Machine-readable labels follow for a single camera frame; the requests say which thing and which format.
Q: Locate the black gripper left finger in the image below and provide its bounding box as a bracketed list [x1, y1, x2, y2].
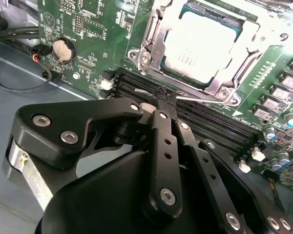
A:
[2, 89, 185, 220]

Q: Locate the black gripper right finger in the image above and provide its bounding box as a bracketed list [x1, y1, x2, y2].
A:
[166, 94, 293, 234]

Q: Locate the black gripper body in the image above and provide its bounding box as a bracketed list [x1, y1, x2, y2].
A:
[34, 148, 225, 234]

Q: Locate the metal wire locking lever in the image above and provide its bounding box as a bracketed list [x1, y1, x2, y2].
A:
[134, 88, 227, 104]

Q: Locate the metal CPU socket cover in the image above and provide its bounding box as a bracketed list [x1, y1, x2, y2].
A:
[139, 0, 272, 98]

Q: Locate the silver CPU plate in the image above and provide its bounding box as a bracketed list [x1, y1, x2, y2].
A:
[158, 4, 245, 86]

